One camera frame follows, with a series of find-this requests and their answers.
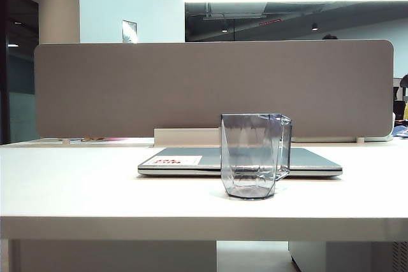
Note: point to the silver closed laptop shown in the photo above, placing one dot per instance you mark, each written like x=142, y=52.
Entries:
x=178, y=168

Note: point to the white sticker with red print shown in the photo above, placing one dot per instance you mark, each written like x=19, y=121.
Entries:
x=178, y=160

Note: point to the brown fabric desk divider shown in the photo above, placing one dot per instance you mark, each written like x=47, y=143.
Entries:
x=159, y=87

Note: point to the pink and orange papers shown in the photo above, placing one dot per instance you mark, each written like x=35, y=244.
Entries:
x=105, y=139

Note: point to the flat white device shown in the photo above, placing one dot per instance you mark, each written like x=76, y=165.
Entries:
x=318, y=139

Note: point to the red illuminated sign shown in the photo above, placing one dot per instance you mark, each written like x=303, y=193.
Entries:
x=270, y=22

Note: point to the black ceiling spot lamp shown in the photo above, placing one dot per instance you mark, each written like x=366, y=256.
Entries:
x=315, y=26

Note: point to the dark-haired person's head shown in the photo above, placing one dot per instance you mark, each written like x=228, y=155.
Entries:
x=330, y=37

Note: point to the beige under-desk panel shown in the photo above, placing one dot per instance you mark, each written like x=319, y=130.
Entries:
x=111, y=256

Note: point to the dark glass door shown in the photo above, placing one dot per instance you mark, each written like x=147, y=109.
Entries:
x=19, y=71

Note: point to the blue patterned cloth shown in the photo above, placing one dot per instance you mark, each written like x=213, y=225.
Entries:
x=400, y=132

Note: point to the person in yellow top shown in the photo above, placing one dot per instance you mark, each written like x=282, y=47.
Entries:
x=405, y=100

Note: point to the framed wall notice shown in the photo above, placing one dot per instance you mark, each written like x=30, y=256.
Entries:
x=129, y=31

